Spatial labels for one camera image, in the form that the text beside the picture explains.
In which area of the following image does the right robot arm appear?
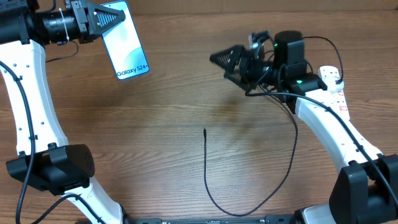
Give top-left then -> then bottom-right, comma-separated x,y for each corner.
210,30 -> 397,223

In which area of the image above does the white power strip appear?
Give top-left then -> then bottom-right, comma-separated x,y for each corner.
317,65 -> 351,122

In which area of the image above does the black charging cable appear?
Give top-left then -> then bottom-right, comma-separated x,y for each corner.
203,36 -> 345,217

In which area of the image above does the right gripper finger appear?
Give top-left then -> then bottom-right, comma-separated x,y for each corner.
224,70 -> 251,91
210,45 -> 246,73

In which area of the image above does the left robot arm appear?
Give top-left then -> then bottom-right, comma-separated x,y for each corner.
1,0 -> 129,223

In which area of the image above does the blue Galaxy smartphone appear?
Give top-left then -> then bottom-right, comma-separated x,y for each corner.
102,1 -> 150,80

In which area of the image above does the white charger plug adapter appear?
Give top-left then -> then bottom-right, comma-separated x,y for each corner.
322,77 -> 345,93

